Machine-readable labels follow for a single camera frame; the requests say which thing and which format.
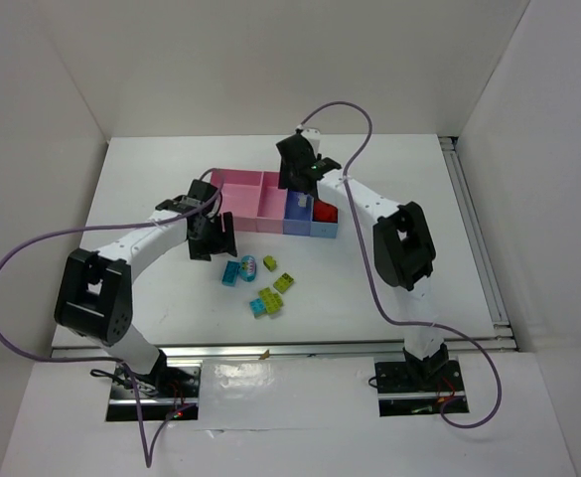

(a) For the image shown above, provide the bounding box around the red lego cluster with face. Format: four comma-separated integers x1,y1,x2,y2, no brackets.
313,201,339,224

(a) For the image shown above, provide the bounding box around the teal long lego brick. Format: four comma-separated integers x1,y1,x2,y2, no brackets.
221,260,240,287

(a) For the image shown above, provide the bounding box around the teal rounded flower lego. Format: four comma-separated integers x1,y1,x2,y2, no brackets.
238,254,257,282

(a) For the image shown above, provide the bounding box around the small green lego brick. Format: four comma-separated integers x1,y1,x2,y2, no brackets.
263,255,277,271

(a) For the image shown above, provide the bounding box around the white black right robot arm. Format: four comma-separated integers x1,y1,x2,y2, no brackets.
276,129,448,386

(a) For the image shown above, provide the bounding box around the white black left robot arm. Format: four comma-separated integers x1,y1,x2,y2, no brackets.
54,179,237,395

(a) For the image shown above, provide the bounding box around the large pink container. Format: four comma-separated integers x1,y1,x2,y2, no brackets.
211,169,263,232

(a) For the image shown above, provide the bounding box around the narrow pink container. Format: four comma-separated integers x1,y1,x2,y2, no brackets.
256,171,287,234

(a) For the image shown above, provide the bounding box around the dark blue container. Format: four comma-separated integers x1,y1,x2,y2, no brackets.
283,191,313,237

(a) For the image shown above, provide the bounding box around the light blue container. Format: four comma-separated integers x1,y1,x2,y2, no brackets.
310,209,339,239

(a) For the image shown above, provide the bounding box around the green square lego brick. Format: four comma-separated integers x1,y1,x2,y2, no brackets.
273,273,294,294

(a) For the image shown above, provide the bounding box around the green teal lego stack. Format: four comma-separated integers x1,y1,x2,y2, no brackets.
249,287,284,318

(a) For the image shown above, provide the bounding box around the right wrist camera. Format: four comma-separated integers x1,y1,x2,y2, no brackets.
296,127,321,153

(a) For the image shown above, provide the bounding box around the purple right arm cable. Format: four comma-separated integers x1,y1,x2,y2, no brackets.
297,101,503,429

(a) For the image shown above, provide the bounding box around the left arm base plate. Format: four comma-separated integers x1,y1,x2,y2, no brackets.
89,363,202,422

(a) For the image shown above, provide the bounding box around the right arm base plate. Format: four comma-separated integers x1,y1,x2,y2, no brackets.
367,360,469,417

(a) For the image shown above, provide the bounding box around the aluminium right rail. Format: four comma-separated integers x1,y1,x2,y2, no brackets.
438,136,519,353

